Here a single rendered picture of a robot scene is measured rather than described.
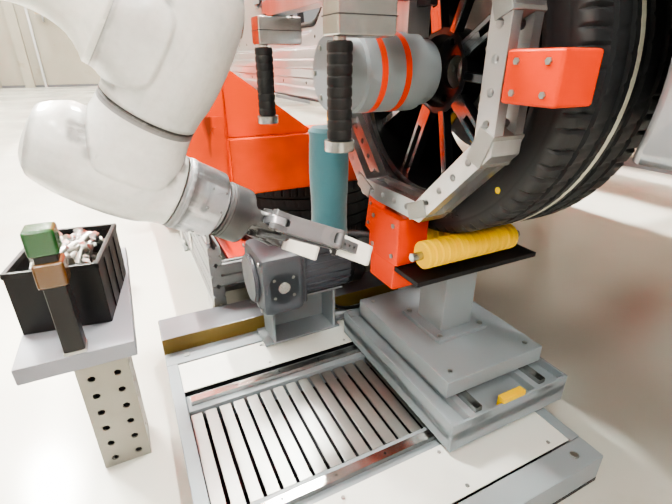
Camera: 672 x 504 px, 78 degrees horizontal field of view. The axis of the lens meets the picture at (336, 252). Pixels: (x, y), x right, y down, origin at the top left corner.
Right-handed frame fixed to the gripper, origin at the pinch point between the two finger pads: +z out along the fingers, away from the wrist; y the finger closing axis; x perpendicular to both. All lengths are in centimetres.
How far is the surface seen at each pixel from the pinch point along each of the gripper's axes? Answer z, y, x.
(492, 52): 4.4, 17.8, 31.7
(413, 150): 25.5, -15.6, 31.9
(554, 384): 70, 5, -12
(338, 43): -14.4, 8.3, 24.6
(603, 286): 155, -20, 31
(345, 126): -8.2, 5.6, 16.4
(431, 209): 18.0, 1.0, 13.8
